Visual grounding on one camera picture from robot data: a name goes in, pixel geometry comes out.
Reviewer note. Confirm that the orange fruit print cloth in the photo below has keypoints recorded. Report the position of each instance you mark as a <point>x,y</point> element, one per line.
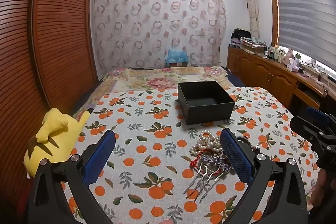
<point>147,134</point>

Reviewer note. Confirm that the pile of folded clothes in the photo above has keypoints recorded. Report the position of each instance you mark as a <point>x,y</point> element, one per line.
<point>249,44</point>

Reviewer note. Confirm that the long wooden cabinet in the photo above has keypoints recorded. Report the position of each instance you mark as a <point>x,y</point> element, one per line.
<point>262,74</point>

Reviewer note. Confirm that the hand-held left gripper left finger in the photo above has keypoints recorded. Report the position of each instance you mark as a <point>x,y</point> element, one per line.
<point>101,154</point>

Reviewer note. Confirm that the yellow plush toy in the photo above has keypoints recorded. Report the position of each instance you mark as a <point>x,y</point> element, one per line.
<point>52,134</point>

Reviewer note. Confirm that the wooden louvered wardrobe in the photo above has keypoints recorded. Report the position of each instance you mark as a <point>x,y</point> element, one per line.
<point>60,29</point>

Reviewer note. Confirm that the floral blanket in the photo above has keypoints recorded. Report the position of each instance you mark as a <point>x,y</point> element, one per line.
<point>157,79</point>

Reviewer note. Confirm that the row of cosmetic bottles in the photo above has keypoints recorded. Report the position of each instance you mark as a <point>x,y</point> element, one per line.
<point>277,54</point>

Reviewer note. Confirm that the black box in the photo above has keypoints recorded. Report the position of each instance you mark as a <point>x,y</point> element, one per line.
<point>207,111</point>

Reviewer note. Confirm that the grey striped window blind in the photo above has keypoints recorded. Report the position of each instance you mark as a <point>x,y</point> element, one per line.
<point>307,8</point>

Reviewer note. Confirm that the silver hair comb purple flowers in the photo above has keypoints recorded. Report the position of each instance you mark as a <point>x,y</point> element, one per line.
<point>215,161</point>

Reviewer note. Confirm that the blue plastic bag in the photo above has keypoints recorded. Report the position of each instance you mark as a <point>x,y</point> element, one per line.
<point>177,55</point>

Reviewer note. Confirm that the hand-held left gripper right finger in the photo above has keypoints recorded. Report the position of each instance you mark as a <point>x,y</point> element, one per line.
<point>236,155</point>

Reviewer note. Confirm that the wooden window frame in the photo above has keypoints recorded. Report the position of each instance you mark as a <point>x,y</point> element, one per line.
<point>273,3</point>

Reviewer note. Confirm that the pink tissue pack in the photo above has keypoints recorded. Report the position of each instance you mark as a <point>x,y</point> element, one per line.
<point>292,65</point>

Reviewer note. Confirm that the cream window curtain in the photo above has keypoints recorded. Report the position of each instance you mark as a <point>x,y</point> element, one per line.
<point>250,3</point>

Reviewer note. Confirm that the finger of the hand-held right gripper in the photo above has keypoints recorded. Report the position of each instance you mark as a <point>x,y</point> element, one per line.
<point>317,115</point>
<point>304,125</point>

